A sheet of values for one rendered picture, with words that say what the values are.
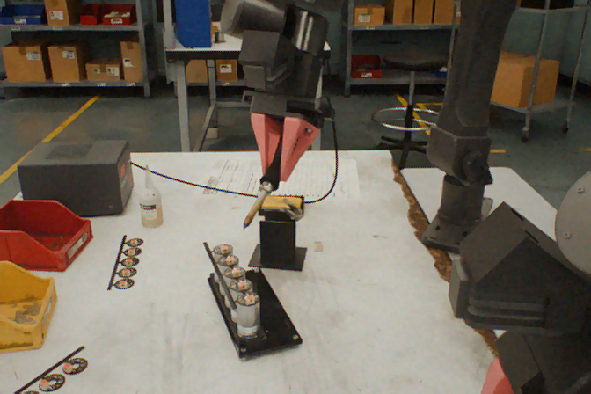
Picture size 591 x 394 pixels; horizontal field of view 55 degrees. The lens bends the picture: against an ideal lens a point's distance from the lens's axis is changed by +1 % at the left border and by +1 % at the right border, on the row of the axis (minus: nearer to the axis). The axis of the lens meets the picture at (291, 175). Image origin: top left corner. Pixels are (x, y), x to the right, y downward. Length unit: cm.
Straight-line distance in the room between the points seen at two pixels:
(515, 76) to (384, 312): 331
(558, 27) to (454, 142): 490
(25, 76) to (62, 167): 421
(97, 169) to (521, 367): 72
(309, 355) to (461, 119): 40
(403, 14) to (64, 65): 275
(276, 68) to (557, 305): 41
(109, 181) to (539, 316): 74
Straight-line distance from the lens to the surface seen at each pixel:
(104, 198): 96
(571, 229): 29
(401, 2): 482
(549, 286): 31
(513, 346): 38
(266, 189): 67
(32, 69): 511
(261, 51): 62
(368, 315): 70
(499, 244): 30
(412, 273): 79
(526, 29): 560
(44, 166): 96
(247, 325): 62
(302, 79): 66
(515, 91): 395
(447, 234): 88
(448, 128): 86
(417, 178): 110
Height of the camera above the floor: 116
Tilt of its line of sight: 22 degrees down
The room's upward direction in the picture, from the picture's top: straight up
